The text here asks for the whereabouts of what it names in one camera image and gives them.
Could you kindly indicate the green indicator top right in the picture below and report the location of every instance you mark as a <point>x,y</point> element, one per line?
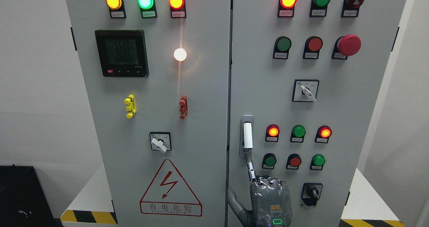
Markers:
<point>318,8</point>

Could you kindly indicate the black digital power meter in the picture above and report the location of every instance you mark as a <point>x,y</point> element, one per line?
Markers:
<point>122,53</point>

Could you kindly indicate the green push button lower left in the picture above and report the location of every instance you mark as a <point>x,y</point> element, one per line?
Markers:
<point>269,161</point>

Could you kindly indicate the black box at left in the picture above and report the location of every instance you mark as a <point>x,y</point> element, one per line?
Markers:
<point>22,200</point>

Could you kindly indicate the left door rotary selector switch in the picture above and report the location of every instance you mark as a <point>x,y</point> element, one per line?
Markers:
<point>160,141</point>

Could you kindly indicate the yellow plastic clip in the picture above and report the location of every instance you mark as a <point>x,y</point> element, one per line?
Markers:
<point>130,106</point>

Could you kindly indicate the red emergency stop mushroom button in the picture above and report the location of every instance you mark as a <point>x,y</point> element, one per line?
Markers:
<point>346,46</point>

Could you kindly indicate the upper right rotary selector switch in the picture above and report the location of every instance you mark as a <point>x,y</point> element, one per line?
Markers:
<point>305,90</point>

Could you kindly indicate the red electric hazard warning sign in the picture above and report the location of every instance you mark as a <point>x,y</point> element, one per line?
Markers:
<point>169,194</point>

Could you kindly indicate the red black buzzer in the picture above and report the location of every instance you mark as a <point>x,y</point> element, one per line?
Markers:
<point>351,8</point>

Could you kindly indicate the green push button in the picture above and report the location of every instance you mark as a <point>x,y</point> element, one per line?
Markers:
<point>269,161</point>
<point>281,49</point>
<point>317,162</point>

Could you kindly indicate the green indicator lower middle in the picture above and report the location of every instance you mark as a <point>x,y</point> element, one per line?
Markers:
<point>297,134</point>

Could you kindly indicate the grey left cabinet door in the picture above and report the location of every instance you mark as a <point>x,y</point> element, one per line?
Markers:
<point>198,142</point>

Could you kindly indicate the white lit indicator light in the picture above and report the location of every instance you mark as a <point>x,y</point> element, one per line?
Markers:
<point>180,54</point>

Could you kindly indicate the grey right cabinet door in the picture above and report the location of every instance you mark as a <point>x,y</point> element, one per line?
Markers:
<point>347,92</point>

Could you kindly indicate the green push button lower right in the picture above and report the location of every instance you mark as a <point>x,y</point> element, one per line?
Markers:
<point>317,162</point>

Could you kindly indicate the red push button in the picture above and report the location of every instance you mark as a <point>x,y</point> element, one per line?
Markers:
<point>312,47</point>
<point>294,161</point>

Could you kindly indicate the orange indicator light left door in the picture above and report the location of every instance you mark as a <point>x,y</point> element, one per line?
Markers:
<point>177,8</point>

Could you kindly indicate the red lit indicator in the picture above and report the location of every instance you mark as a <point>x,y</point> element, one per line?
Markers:
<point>286,8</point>
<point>323,134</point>
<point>272,133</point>

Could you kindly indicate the red plastic clip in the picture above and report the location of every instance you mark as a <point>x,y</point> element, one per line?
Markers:
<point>183,107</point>

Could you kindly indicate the green lit indicator light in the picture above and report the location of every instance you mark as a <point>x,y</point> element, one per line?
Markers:
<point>147,8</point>

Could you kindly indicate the black rotary knob switch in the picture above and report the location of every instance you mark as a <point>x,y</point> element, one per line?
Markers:
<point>311,193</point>

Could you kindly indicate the red push button upper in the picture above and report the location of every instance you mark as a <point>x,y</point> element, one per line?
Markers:
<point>312,47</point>

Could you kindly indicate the green push button upper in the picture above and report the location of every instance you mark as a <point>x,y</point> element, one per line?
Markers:
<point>281,49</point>

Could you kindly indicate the red lit indicator top right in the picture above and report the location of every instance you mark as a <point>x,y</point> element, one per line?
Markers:
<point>286,8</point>

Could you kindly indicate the red lit indicator lower right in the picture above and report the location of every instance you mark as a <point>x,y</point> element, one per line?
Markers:
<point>323,134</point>

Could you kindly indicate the yellow indicator light top left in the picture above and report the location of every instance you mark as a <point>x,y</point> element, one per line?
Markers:
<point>116,8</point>

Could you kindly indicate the silver cabinet door handle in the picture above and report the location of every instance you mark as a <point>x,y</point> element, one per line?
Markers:
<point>246,136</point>

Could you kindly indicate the red push button lower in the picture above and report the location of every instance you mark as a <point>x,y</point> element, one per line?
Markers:
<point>294,161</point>

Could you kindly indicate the red lit indicator lower left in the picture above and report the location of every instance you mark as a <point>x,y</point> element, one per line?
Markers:
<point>272,133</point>

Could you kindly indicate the grey cabinet door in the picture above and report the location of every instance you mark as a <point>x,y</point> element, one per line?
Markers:
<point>198,142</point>
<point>347,92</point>

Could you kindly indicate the white platform with hazard stripes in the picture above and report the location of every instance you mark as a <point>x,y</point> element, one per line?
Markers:
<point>93,206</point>

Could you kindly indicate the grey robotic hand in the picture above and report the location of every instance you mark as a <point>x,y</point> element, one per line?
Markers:
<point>270,199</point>

